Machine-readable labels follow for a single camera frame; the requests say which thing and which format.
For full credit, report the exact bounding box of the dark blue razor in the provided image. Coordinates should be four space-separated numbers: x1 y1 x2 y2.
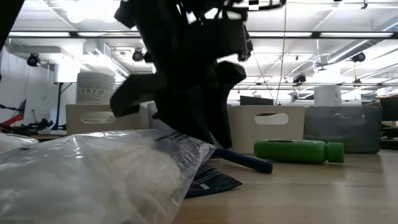
213 148 274 174

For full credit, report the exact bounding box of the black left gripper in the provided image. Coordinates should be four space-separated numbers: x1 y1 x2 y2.
110 0 253 149

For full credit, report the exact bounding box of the red machine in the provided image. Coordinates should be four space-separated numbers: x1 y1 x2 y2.
0 98 27 127

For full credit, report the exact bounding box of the printed clear bag of cotton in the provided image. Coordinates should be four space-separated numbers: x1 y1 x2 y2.
0 129 217 224

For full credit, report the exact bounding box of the light grey plastic bin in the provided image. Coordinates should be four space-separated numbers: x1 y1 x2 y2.
65 104 150 136

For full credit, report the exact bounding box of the black computer monitor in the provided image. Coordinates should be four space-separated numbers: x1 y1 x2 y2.
239 95 275 107

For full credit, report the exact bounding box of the white round pillar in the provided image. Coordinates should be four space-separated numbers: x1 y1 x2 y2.
313 85 343 107

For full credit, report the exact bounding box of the black sachet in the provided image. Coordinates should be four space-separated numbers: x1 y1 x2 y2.
185 161 243 199

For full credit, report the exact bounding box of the dark screen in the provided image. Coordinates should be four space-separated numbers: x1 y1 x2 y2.
379 96 398 122

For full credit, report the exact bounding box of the clear bag of cotton balls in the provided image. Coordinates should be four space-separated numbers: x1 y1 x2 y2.
0 133 40 154

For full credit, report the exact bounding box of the black bar with light strips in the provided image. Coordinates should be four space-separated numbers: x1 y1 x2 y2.
7 30 398 40

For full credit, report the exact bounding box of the dark upright post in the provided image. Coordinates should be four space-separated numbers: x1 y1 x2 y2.
55 82 68 131

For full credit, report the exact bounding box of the white plastic bin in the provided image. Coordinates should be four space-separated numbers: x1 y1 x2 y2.
228 105 306 155

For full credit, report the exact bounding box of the green travel bottle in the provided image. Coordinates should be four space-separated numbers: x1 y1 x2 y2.
253 139 345 165

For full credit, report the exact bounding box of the black bench equipment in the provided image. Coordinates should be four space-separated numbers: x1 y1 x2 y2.
18 117 53 131

